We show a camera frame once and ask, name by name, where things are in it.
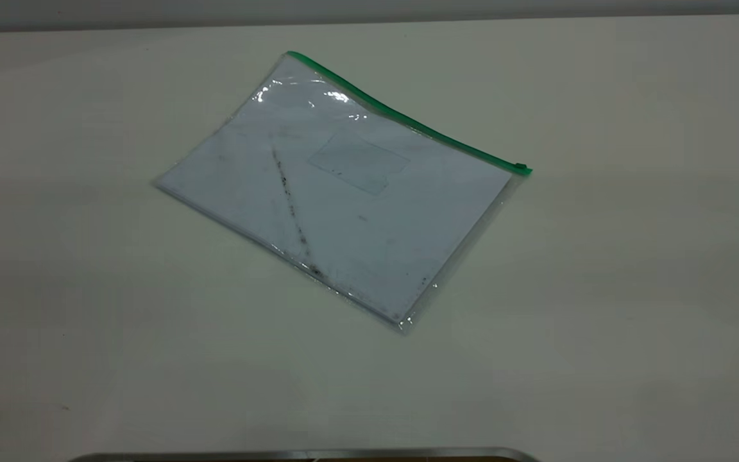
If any clear zip bag green zipper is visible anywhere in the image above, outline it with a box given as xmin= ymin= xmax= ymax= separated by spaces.
xmin=153 ymin=50 xmax=532 ymax=336

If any metal-edged object at bottom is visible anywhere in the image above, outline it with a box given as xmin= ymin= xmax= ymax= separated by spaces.
xmin=68 ymin=447 xmax=540 ymax=462

